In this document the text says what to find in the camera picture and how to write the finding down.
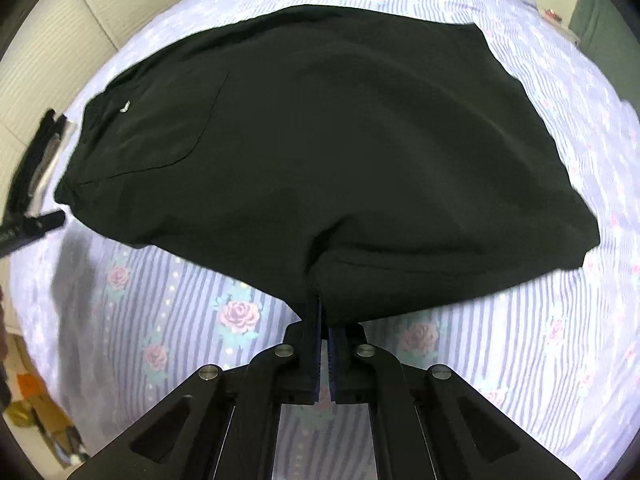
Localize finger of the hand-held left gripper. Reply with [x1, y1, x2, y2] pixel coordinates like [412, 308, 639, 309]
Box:
[0, 210, 66, 259]
[5, 109, 77, 221]

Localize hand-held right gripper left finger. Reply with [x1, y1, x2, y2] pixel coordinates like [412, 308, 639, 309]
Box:
[67, 296, 323, 480]

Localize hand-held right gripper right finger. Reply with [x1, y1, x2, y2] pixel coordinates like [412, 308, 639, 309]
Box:
[328, 322, 579, 480]

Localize black pants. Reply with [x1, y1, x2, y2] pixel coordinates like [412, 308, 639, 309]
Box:
[53, 5, 601, 324]

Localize white wardrobe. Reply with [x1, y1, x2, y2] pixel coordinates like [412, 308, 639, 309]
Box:
[0, 0, 181, 171]

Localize floral striped bed sheet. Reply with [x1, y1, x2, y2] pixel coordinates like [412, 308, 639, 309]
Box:
[9, 0, 640, 480]

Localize orange cardboard box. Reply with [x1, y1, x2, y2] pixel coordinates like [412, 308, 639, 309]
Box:
[15, 371, 56, 411]

